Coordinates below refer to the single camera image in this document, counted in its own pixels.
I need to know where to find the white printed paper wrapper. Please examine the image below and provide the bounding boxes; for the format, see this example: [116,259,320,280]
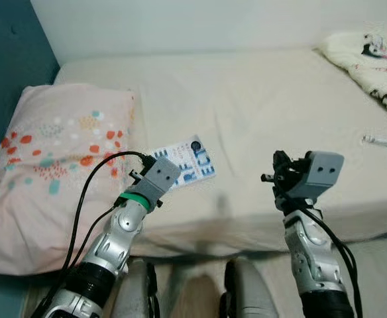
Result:
[361,134,387,160]

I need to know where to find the cream cartoon print blanket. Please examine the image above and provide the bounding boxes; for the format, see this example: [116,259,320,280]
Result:
[316,30,387,119]

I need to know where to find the pink pillow with orange dots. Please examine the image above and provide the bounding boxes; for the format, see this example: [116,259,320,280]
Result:
[0,83,138,276]

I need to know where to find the bed with cream sheet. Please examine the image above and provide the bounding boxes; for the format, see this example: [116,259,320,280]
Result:
[0,46,387,260]

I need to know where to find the blue and white booklet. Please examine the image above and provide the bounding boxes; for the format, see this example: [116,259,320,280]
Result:
[144,137,215,189]

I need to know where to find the grey robot right leg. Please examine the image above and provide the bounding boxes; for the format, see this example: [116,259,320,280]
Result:
[221,257,280,318]

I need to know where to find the grey robot leg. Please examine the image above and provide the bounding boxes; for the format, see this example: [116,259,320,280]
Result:
[221,257,280,318]
[111,258,160,318]

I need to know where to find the grey robot left leg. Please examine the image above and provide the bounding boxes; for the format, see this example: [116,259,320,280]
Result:
[111,258,160,318]

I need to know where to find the dark blue padded headboard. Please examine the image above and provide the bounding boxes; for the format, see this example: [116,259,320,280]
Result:
[0,0,60,173]

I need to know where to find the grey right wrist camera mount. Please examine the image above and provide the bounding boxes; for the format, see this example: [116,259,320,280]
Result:
[298,151,345,199]

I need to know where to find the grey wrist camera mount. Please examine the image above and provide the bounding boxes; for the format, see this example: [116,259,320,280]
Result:
[140,156,182,199]
[298,151,345,199]

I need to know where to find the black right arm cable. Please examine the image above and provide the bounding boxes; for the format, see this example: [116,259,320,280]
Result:
[300,207,364,318]

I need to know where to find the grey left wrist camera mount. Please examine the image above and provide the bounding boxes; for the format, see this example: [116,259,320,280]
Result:
[140,156,182,199]

